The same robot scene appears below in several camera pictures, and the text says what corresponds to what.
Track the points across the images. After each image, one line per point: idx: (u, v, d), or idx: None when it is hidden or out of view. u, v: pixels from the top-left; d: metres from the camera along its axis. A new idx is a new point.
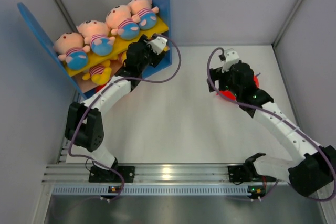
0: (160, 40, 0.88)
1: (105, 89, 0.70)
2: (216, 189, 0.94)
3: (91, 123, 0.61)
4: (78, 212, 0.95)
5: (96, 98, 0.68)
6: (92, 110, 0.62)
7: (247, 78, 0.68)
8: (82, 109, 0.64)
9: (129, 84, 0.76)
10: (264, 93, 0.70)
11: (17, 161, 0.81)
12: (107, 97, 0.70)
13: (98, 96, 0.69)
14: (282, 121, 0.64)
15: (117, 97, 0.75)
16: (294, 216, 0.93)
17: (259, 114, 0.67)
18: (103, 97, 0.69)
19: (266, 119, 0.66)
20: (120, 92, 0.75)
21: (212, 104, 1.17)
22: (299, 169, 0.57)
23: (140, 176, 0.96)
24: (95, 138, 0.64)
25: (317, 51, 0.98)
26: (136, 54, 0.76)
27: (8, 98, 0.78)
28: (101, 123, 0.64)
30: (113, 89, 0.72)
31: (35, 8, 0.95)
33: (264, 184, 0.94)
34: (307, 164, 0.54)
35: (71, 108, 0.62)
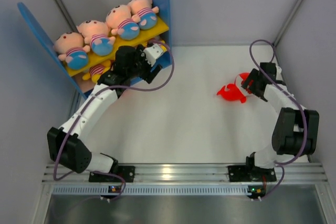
0: (155, 49, 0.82)
1: (84, 107, 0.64)
2: (216, 190, 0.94)
3: (72, 150, 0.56)
4: (78, 212, 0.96)
5: (76, 120, 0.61)
6: (72, 138, 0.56)
7: (268, 65, 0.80)
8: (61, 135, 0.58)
9: (114, 93, 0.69)
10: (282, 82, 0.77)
11: (17, 162, 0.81)
12: (87, 116, 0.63)
13: (79, 117, 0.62)
14: (282, 92, 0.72)
15: (102, 111, 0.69)
16: (294, 216, 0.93)
17: (268, 88, 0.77)
18: (83, 117, 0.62)
19: (272, 91, 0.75)
20: (105, 105, 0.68)
21: (213, 104, 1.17)
22: (279, 119, 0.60)
23: (140, 175, 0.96)
24: (82, 161, 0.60)
25: (317, 51, 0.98)
26: (126, 57, 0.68)
27: (8, 98, 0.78)
28: (83, 146, 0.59)
30: (95, 104, 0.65)
31: (35, 7, 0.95)
33: (264, 184, 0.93)
34: (285, 112, 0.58)
35: (48, 136, 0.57)
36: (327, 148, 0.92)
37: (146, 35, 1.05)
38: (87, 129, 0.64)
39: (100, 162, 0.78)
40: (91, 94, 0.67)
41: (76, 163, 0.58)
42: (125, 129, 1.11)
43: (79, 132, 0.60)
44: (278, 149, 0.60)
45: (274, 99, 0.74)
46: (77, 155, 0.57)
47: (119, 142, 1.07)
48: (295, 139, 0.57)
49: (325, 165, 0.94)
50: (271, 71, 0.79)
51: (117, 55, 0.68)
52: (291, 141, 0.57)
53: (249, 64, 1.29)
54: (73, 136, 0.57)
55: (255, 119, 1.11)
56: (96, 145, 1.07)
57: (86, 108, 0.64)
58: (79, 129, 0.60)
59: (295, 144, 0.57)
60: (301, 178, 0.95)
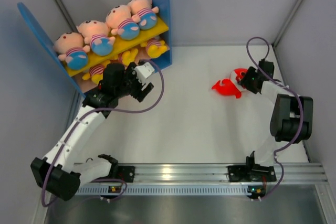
0: (147, 67, 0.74)
1: (69, 135, 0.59)
2: (216, 189, 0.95)
3: (56, 184, 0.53)
4: (78, 212, 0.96)
5: (60, 149, 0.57)
6: (55, 170, 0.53)
7: (268, 64, 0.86)
8: (45, 165, 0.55)
9: (102, 114, 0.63)
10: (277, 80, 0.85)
11: (17, 162, 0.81)
12: (72, 145, 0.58)
13: (62, 146, 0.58)
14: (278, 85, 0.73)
15: (90, 134, 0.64)
16: (295, 216, 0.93)
17: (265, 84, 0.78)
18: (67, 146, 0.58)
19: (268, 86, 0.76)
20: (92, 127, 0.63)
21: (213, 104, 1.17)
22: (275, 105, 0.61)
23: (140, 175, 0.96)
24: (70, 189, 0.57)
25: (317, 52, 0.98)
26: (115, 75, 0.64)
27: (8, 98, 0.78)
28: (70, 177, 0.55)
30: (80, 129, 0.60)
31: (35, 7, 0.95)
33: (264, 184, 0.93)
34: (282, 97, 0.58)
35: (32, 167, 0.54)
36: (327, 148, 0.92)
37: (146, 35, 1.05)
38: (73, 156, 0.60)
39: (94, 173, 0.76)
40: (75, 118, 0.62)
41: (64, 193, 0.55)
42: (125, 129, 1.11)
43: (63, 164, 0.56)
44: (273, 135, 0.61)
45: (271, 93, 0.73)
46: (63, 186, 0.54)
47: (119, 142, 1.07)
48: (292, 124, 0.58)
49: (325, 166, 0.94)
50: (268, 70, 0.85)
51: (105, 73, 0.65)
52: (288, 126, 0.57)
53: (249, 64, 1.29)
54: (57, 168, 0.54)
55: (255, 119, 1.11)
56: (96, 145, 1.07)
57: (71, 134, 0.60)
58: (62, 160, 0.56)
59: (292, 129, 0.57)
60: (301, 178, 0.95)
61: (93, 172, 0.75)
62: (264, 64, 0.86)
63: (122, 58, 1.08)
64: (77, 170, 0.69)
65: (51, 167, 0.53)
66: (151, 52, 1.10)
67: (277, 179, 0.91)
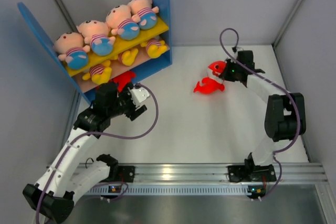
0: (142, 92, 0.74)
1: (60, 159, 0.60)
2: (216, 189, 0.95)
3: (48, 210, 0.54)
4: (78, 212, 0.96)
5: (51, 175, 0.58)
6: (46, 197, 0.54)
7: (247, 55, 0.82)
8: (38, 191, 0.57)
9: (92, 136, 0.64)
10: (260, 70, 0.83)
11: (17, 161, 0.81)
12: (63, 170, 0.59)
13: (54, 172, 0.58)
14: (264, 80, 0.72)
15: (82, 157, 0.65)
16: (294, 216, 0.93)
17: (250, 78, 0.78)
18: (59, 172, 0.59)
19: (254, 81, 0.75)
20: (84, 150, 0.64)
21: (212, 104, 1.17)
22: (268, 107, 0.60)
23: (140, 175, 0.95)
24: (64, 212, 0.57)
25: (317, 52, 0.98)
26: (106, 96, 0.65)
27: (8, 98, 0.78)
28: (63, 201, 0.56)
30: (70, 155, 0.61)
31: (35, 7, 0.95)
33: (264, 185, 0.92)
34: (274, 99, 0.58)
35: (25, 193, 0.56)
36: (327, 148, 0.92)
37: (146, 35, 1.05)
38: (66, 181, 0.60)
39: (91, 183, 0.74)
40: (66, 142, 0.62)
41: (58, 218, 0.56)
42: (126, 129, 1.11)
43: (54, 191, 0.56)
44: (270, 135, 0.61)
45: (256, 88, 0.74)
46: (55, 211, 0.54)
47: (119, 142, 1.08)
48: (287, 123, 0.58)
49: (325, 166, 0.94)
50: (250, 60, 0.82)
51: (97, 94, 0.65)
52: (284, 126, 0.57)
53: None
54: (49, 195, 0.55)
55: (255, 119, 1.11)
56: (97, 144, 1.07)
57: (62, 160, 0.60)
58: (54, 187, 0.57)
59: (288, 128, 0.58)
60: (301, 178, 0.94)
61: (88, 183, 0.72)
62: (244, 55, 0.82)
63: (122, 58, 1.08)
64: (72, 183, 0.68)
65: (42, 194, 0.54)
66: (151, 52, 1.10)
67: (276, 179, 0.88)
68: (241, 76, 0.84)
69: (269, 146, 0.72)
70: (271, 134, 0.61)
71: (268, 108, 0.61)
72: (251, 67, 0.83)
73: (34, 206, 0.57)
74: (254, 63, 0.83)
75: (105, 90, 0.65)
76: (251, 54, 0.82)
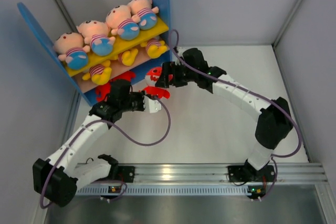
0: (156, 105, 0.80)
1: (74, 138, 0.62)
2: (211, 190, 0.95)
3: (55, 186, 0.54)
4: (77, 212, 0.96)
5: (64, 152, 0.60)
6: (56, 172, 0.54)
7: (197, 59, 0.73)
8: (48, 167, 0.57)
9: (105, 124, 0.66)
10: (218, 69, 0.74)
11: (17, 161, 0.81)
12: (76, 149, 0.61)
13: (66, 149, 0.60)
14: (237, 88, 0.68)
15: (93, 141, 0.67)
16: (294, 216, 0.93)
17: (216, 87, 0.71)
18: (72, 150, 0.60)
19: (222, 89, 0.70)
20: (95, 136, 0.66)
21: (211, 105, 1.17)
22: (259, 123, 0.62)
23: (140, 175, 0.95)
24: (66, 196, 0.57)
25: (316, 52, 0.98)
26: (121, 89, 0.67)
27: (7, 98, 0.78)
28: (70, 181, 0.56)
30: (84, 136, 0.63)
31: (35, 8, 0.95)
33: (264, 185, 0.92)
34: (264, 116, 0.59)
35: (34, 168, 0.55)
36: (326, 148, 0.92)
37: (146, 35, 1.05)
38: (76, 161, 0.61)
39: (93, 177, 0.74)
40: (81, 125, 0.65)
41: (60, 199, 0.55)
42: (126, 130, 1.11)
43: (65, 167, 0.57)
44: (268, 146, 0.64)
45: (228, 96, 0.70)
46: (61, 190, 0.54)
47: (122, 141, 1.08)
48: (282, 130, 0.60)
49: (325, 166, 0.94)
50: (201, 59, 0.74)
51: (112, 87, 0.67)
52: (281, 136, 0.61)
53: (249, 64, 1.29)
54: (59, 170, 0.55)
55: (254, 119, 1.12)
56: (98, 145, 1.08)
57: (75, 140, 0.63)
58: (65, 162, 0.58)
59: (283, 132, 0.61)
60: (301, 179, 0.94)
61: (91, 176, 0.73)
62: (195, 58, 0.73)
63: (122, 59, 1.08)
64: (75, 173, 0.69)
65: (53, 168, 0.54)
66: (151, 52, 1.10)
67: (275, 177, 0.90)
68: (203, 82, 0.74)
69: (266, 153, 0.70)
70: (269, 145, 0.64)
71: (262, 126, 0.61)
72: (205, 67, 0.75)
73: (39, 183, 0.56)
74: (206, 62, 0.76)
75: (120, 84, 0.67)
76: (199, 54, 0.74)
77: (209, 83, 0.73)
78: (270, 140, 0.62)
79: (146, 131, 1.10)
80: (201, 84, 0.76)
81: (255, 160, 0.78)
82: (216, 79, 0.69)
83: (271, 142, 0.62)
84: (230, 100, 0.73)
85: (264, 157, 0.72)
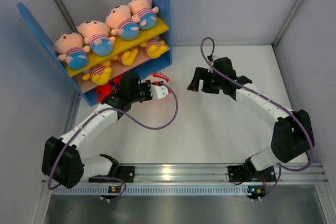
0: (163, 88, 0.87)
1: (87, 121, 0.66)
2: (211, 190, 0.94)
3: (67, 163, 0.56)
4: (77, 213, 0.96)
5: (76, 132, 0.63)
6: (69, 150, 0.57)
7: (224, 67, 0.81)
8: (59, 146, 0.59)
9: (115, 113, 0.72)
10: (244, 78, 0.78)
11: (17, 161, 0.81)
12: (88, 130, 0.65)
13: (79, 129, 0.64)
14: (259, 96, 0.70)
15: (102, 128, 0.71)
16: (294, 216, 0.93)
17: (240, 94, 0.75)
18: (84, 131, 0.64)
19: (245, 96, 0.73)
20: (105, 123, 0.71)
21: (211, 104, 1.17)
22: (274, 132, 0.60)
23: (140, 175, 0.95)
24: (74, 176, 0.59)
25: (317, 52, 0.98)
26: (130, 82, 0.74)
27: (7, 99, 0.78)
28: (79, 160, 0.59)
30: (96, 120, 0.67)
31: (35, 8, 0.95)
33: (264, 184, 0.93)
34: (281, 125, 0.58)
35: (46, 145, 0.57)
36: (326, 148, 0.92)
37: (146, 35, 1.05)
38: (86, 143, 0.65)
39: (95, 169, 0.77)
40: (94, 110, 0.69)
41: (69, 178, 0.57)
42: (125, 130, 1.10)
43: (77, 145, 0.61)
44: (282, 159, 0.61)
45: (249, 103, 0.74)
46: (71, 168, 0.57)
47: (121, 141, 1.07)
48: (298, 144, 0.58)
49: (325, 166, 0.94)
50: (229, 68, 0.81)
51: (122, 80, 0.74)
52: (296, 148, 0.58)
53: (249, 64, 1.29)
54: (70, 148, 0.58)
55: (254, 119, 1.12)
56: (98, 145, 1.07)
57: (88, 123, 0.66)
58: (77, 141, 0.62)
59: (301, 147, 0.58)
60: (300, 179, 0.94)
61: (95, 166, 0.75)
62: (224, 65, 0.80)
63: (122, 58, 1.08)
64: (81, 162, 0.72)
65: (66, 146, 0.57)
66: (151, 52, 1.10)
67: (275, 179, 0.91)
68: (227, 88, 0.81)
69: (272, 158, 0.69)
70: (284, 159, 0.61)
71: (277, 135, 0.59)
72: (233, 76, 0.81)
73: (48, 162, 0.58)
74: (234, 71, 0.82)
75: (130, 77, 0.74)
76: (228, 63, 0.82)
77: (233, 90, 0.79)
78: (284, 152, 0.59)
79: (153, 115, 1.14)
80: (226, 91, 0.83)
81: (261, 163, 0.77)
82: (240, 86, 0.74)
83: (285, 155, 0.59)
84: (251, 108, 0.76)
85: (270, 161, 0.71)
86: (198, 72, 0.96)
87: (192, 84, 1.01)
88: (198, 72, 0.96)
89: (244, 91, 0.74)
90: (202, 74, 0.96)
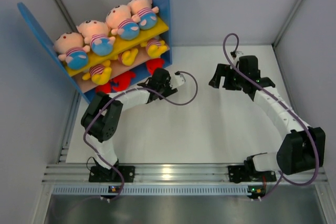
0: (180, 77, 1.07)
1: (129, 90, 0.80)
2: (211, 190, 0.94)
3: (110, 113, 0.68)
4: (77, 212, 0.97)
5: (120, 94, 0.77)
6: (114, 102, 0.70)
7: (250, 64, 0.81)
8: (104, 99, 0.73)
9: (148, 95, 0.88)
10: (268, 81, 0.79)
11: (17, 161, 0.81)
12: (129, 97, 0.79)
13: (122, 93, 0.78)
14: (277, 102, 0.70)
15: (135, 102, 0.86)
16: (294, 216, 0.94)
17: (259, 95, 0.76)
18: (126, 96, 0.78)
19: (263, 99, 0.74)
20: (138, 99, 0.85)
21: (211, 103, 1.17)
22: (283, 142, 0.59)
23: (140, 175, 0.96)
24: (109, 130, 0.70)
25: (317, 52, 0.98)
26: (161, 76, 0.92)
27: (7, 99, 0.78)
28: (117, 116, 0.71)
30: (134, 91, 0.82)
31: (35, 9, 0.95)
33: (264, 184, 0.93)
34: (292, 138, 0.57)
35: (96, 96, 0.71)
36: (326, 148, 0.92)
37: (146, 35, 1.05)
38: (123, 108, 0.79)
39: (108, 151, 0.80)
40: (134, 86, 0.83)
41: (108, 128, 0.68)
42: (127, 130, 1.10)
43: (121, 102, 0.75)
44: (283, 171, 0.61)
45: (265, 106, 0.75)
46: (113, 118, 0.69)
47: (121, 141, 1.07)
48: (305, 160, 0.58)
49: (325, 165, 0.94)
50: (254, 67, 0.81)
51: (155, 72, 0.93)
52: (302, 163, 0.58)
53: None
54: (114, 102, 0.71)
55: (254, 119, 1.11)
56: None
57: (130, 92, 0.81)
58: (122, 99, 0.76)
59: (306, 164, 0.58)
60: (301, 178, 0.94)
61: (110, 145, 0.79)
62: (249, 63, 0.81)
63: (122, 58, 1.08)
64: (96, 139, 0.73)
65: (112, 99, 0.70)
66: (151, 52, 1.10)
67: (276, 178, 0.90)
68: (247, 87, 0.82)
69: (274, 164, 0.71)
70: (285, 171, 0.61)
71: (285, 148, 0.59)
72: (256, 75, 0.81)
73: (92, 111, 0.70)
74: (259, 71, 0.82)
75: (162, 72, 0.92)
76: (254, 61, 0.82)
77: (253, 89, 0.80)
78: (289, 166, 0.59)
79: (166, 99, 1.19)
80: (245, 89, 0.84)
81: (263, 165, 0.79)
82: (260, 88, 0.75)
83: (289, 168, 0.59)
84: (266, 113, 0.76)
85: (271, 164, 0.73)
86: (220, 68, 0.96)
87: (213, 81, 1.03)
88: (220, 67, 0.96)
89: (264, 94, 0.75)
90: (224, 71, 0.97)
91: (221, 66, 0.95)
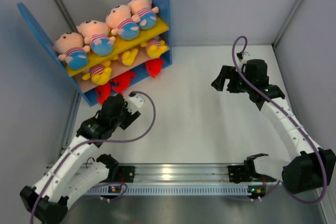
0: (138, 98, 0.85)
1: (59, 166, 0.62)
2: (214, 190, 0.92)
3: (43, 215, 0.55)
4: (77, 212, 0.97)
5: (50, 179, 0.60)
6: (41, 202, 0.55)
7: (259, 72, 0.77)
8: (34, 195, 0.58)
9: (92, 145, 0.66)
10: (277, 89, 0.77)
11: (16, 161, 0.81)
12: (61, 177, 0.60)
13: (52, 177, 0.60)
14: (287, 118, 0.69)
15: (82, 161, 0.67)
16: (294, 215, 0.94)
17: (266, 107, 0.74)
18: (57, 177, 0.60)
19: (272, 113, 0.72)
20: (84, 156, 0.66)
21: (211, 104, 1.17)
22: (291, 162, 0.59)
23: (140, 175, 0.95)
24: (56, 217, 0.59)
25: (317, 52, 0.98)
26: (113, 107, 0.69)
27: (8, 99, 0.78)
28: (55, 209, 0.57)
30: (68, 161, 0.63)
31: (35, 8, 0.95)
33: (264, 184, 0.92)
34: (301, 160, 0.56)
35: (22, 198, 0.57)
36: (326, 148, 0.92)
37: (146, 35, 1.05)
38: (63, 188, 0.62)
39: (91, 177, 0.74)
40: (67, 149, 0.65)
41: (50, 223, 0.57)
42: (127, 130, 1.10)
43: (50, 195, 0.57)
44: (289, 189, 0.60)
45: (271, 116, 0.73)
46: (49, 215, 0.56)
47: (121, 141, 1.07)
48: (312, 180, 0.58)
49: None
50: (263, 74, 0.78)
51: (105, 104, 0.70)
52: (307, 184, 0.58)
53: None
54: (43, 199, 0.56)
55: (253, 118, 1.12)
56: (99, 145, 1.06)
57: (61, 166, 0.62)
58: (50, 190, 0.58)
59: (313, 184, 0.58)
60: (306, 196, 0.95)
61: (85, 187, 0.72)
62: (258, 71, 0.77)
63: (122, 59, 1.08)
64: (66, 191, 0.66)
65: (38, 199, 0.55)
66: (151, 52, 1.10)
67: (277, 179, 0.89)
68: (254, 96, 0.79)
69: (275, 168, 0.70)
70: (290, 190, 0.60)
71: (292, 169, 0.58)
72: (264, 83, 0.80)
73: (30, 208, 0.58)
74: (268, 77, 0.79)
75: (113, 102, 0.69)
76: (264, 67, 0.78)
77: (261, 98, 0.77)
78: (295, 184, 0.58)
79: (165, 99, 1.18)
80: (253, 98, 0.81)
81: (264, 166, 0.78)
82: (269, 99, 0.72)
83: (294, 188, 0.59)
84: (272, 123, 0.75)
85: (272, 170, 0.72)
86: (225, 71, 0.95)
87: (216, 83, 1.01)
88: (225, 70, 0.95)
89: (273, 106, 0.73)
90: (229, 72, 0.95)
91: (227, 67, 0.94)
